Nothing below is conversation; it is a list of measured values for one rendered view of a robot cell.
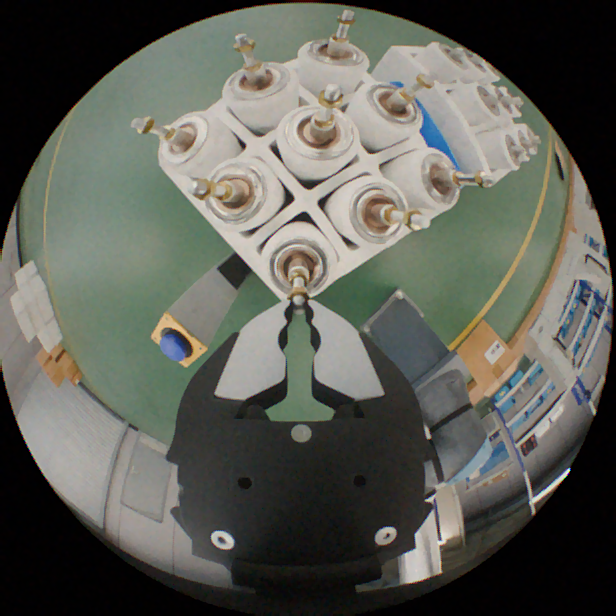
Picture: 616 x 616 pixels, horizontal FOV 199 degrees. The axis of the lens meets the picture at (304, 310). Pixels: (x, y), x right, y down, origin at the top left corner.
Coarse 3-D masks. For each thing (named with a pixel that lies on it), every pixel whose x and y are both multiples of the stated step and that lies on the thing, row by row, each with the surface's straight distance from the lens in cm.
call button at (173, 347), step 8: (168, 336) 24; (176, 336) 24; (160, 344) 25; (168, 344) 24; (176, 344) 23; (184, 344) 25; (168, 352) 25; (176, 352) 24; (184, 352) 24; (176, 360) 26
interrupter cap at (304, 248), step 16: (288, 240) 20; (304, 240) 20; (272, 256) 21; (288, 256) 21; (304, 256) 21; (320, 256) 21; (272, 272) 22; (288, 272) 22; (320, 272) 22; (288, 288) 23
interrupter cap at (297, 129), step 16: (304, 112) 24; (336, 112) 24; (288, 128) 23; (304, 128) 23; (336, 128) 23; (352, 128) 23; (288, 144) 22; (304, 144) 22; (320, 144) 22; (336, 144) 22; (320, 160) 21
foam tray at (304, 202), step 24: (312, 96) 35; (264, 144) 30; (360, 144) 32; (408, 144) 36; (360, 168) 30; (288, 192) 39; (312, 192) 28; (288, 216) 28; (312, 216) 28; (432, 216) 36; (240, 240) 29; (264, 240) 35; (336, 240) 29; (360, 264) 31
